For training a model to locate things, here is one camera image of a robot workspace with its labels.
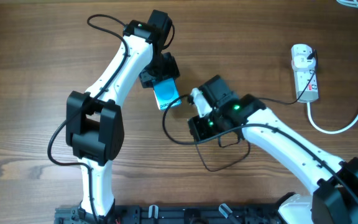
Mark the blue screen Galaxy smartphone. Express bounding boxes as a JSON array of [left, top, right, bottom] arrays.
[[154, 78, 180, 111]]

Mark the black charger cable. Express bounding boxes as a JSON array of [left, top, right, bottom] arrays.
[[186, 49, 319, 172]]

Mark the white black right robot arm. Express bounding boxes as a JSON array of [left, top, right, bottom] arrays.
[[188, 75, 358, 223]]

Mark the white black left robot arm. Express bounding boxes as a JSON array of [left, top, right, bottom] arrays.
[[66, 10, 181, 223]]

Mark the white charger plug adapter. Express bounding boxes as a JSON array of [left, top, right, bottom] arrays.
[[291, 55, 316, 72]]

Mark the white power strip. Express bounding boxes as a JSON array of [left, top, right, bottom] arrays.
[[291, 44, 319, 103]]

